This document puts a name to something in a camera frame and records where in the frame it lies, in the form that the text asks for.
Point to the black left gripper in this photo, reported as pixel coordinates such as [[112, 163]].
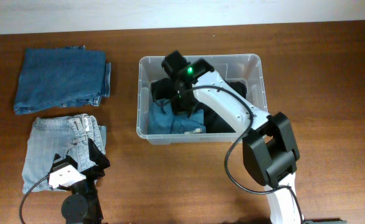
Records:
[[85, 170]]

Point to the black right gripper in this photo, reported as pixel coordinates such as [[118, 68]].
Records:
[[177, 106]]

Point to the light blue jeans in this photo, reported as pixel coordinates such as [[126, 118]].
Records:
[[65, 136]]

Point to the black garment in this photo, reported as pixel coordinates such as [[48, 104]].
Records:
[[163, 89], [212, 121]]

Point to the medium blue denim shorts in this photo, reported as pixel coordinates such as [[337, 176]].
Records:
[[162, 120]]

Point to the dark blue jeans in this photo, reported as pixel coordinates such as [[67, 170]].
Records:
[[62, 77]]

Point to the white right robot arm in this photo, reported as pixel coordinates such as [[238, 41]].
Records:
[[269, 148]]

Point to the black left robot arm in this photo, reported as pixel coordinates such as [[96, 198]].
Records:
[[83, 205]]

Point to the clear plastic storage bin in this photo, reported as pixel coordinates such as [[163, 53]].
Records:
[[244, 68]]

